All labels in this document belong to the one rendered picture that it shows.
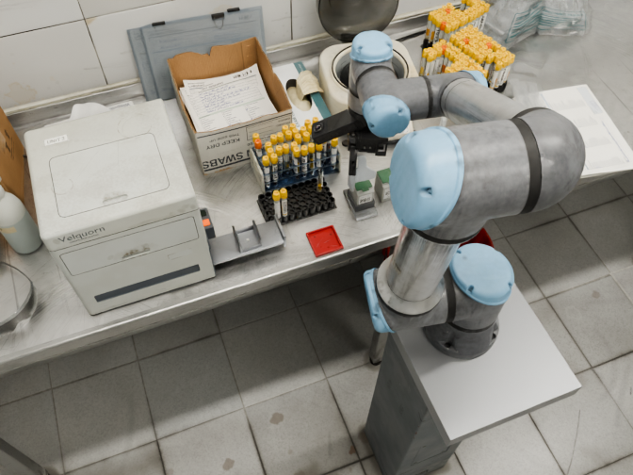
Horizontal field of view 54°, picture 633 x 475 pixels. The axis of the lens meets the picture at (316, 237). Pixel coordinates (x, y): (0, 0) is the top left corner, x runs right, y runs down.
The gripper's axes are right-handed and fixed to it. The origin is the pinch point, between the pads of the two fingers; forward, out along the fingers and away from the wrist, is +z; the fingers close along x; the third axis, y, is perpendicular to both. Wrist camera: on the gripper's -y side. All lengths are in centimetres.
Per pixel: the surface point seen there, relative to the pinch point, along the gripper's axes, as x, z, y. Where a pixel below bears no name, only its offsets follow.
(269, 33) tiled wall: 50, 3, -22
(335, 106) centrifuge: 23.4, 3.5, -3.6
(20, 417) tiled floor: -29, 100, -105
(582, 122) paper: 28, 11, 62
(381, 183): 1.7, 6.8, 7.8
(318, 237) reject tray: -10.9, 12.2, -6.4
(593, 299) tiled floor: 25, 100, 98
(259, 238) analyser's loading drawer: -16.3, 5.5, -19.3
